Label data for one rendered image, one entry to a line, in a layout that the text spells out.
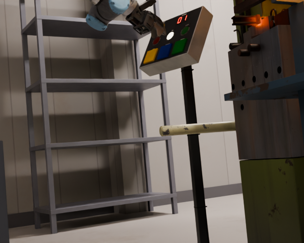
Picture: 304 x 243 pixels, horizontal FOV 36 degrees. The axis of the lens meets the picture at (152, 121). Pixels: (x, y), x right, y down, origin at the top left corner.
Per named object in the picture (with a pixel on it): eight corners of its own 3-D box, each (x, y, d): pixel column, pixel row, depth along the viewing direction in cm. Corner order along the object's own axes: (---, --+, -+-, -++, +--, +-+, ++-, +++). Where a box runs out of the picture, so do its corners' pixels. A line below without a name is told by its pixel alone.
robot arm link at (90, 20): (91, 14, 183) (103, -11, 187) (80, 23, 192) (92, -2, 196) (111, 28, 186) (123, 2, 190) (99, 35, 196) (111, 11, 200)
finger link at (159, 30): (162, 43, 212) (148, 31, 207) (166, 32, 215) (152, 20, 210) (167, 41, 210) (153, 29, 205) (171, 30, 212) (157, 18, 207)
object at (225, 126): (162, 137, 203) (161, 124, 203) (159, 137, 208) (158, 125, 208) (254, 129, 216) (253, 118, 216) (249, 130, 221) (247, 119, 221)
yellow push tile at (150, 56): (152, 59, 230) (157, 47, 233) (142, 63, 235) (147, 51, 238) (154, 62, 230) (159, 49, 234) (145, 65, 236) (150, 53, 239)
